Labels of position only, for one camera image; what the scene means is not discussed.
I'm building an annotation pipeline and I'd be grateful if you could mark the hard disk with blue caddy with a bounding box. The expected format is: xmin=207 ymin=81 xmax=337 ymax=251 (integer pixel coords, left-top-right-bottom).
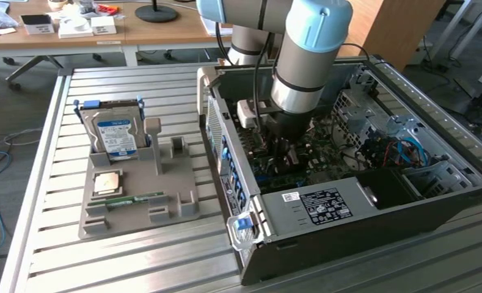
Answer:
xmin=72 ymin=95 xmax=148 ymax=162

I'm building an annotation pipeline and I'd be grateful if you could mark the plain white box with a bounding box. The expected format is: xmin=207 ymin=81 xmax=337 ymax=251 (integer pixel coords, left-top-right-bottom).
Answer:
xmin=89 ymin=15 xmax=116 ymax=36

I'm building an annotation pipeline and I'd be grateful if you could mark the green RAM stick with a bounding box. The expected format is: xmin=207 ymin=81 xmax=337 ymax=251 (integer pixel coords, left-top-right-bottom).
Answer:
xmin=90 ymin=191 xmax=164 ymax=208

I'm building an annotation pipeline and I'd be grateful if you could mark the black open PC case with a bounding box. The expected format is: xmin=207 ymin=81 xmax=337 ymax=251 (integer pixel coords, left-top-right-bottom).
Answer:
xmin=195 ymin=54 xmax=482 ymax=286

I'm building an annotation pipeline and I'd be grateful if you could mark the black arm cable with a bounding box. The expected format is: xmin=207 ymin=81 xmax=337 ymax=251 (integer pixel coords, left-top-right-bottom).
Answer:
xmin=213 ymin=23 xmax=275 ymax=129

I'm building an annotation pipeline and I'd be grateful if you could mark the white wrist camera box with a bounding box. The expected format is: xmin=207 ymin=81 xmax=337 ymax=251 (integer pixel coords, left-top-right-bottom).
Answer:
xmin=236 ymin=99 xmax=272 ymax=129

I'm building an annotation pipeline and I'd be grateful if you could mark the perforated metal cage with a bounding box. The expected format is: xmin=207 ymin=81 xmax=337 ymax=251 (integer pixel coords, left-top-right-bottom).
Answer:
xmin=329 ymin=90 xmax=388 ymax=148

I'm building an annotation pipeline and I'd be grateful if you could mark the silver CPU chip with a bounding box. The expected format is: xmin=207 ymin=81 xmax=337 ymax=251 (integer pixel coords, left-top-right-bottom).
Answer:
xmin=93 ymin=173 xmax=121 ymax=195

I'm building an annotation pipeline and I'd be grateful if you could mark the metal disk bay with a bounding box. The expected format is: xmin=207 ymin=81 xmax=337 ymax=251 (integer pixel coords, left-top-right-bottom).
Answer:
xmin=403 ymin=160 xmax=475 ymax=199

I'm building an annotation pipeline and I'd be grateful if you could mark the white paper stack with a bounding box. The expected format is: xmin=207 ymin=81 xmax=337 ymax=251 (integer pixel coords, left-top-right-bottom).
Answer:
xmin=200 ymin=16 xmax=225 ymax=37

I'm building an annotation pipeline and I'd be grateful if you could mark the grey floor cable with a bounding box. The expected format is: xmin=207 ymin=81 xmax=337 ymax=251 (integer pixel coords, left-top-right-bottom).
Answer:
xmin=0 ymin=127 xmax=42 ymax=148

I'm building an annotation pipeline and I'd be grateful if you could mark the black round lamp base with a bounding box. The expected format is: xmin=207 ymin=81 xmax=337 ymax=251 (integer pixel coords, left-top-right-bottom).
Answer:
xmin=133 ymin=0 xmax=179 ymax=23

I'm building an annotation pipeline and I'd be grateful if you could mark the green motherboard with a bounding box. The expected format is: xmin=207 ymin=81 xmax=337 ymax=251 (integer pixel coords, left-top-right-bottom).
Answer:
xmin=239 ymin=120 xmax=367 ymax=194

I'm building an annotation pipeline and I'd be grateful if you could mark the silver power supply unit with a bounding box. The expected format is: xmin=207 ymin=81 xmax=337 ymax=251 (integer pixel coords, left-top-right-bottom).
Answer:
xmin=260 ymin=177 xmax=380 ymax=236

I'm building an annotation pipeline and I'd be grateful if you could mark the white box with black inside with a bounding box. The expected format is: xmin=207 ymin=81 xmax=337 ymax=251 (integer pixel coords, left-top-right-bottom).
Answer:
xmin=20 ymin=14 xmax=56 ymax=35

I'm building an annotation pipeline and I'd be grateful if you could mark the red wire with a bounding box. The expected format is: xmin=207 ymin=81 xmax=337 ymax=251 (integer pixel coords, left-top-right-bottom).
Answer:
xmin=384 ymin=140 xmax=404 ymax=167

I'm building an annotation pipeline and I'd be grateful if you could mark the grey parts rack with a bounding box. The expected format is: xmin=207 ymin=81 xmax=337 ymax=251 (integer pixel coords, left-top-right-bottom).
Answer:
xmin=77 ymin=117 xmax=200 ymax=241

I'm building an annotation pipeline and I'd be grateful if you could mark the green graphics card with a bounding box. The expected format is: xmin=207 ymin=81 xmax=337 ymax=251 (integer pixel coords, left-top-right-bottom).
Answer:
xmin=260 ymin=143 xmax=307 ymax=180

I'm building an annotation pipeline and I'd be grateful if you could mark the white desk frame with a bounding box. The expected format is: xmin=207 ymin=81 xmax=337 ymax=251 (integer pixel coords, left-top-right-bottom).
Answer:
xmin=425 ymin=0 xmax=482 ymax=83

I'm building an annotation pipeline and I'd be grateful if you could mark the wooden office desk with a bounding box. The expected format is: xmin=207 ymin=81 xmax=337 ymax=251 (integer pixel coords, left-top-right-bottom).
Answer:
xmin=0 ymin=0 xmax=137 ymax=90
xmin=124 ymin=0 xmax=347 ymax=67

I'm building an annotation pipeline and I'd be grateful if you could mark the white box with tape roll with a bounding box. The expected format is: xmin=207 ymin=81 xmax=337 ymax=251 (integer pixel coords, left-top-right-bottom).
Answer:
xmin=57 ymin=16 xmax=93 ymax=39

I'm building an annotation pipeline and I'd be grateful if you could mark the blue wire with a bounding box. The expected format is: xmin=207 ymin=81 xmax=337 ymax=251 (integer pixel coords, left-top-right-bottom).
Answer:
xmin=399 ymin=139 xmax=432 ymax=168

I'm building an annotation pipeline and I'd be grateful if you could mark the wooden cabinet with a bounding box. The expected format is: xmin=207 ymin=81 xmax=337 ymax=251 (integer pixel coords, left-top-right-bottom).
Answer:
xmin=344 ymin=0 xmax=447 ymax=71

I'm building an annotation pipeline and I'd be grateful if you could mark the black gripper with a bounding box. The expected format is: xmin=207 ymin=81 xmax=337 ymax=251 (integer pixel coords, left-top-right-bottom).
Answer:
xmin=264 ymin=110 xmax=315 ymax=161

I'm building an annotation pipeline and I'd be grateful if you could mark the red plastic object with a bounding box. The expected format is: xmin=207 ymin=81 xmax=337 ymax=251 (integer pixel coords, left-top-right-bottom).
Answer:
xmin=96 ymin=4 xmax=121 ymax=16

